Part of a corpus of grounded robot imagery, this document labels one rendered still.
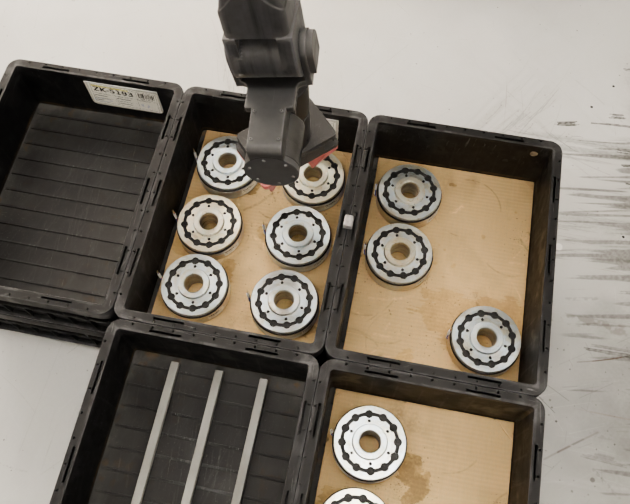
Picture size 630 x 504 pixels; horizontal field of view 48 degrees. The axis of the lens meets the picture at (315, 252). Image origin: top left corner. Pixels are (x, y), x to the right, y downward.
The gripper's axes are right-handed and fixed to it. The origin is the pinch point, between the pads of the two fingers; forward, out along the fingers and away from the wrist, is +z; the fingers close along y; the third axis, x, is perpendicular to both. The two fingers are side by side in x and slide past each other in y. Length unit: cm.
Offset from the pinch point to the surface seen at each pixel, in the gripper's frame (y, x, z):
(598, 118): 66, -4, 37
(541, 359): 16.5, -36.1, 13.2
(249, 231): -5.0, 6.3, 23.6
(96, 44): -8, 66, 37
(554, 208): 32.9, -19.6, 13.4
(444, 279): 16.3, -17.6, 23.4
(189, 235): -13.7, 9.6, 20.8
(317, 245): 2.2, -2.9, 20.7
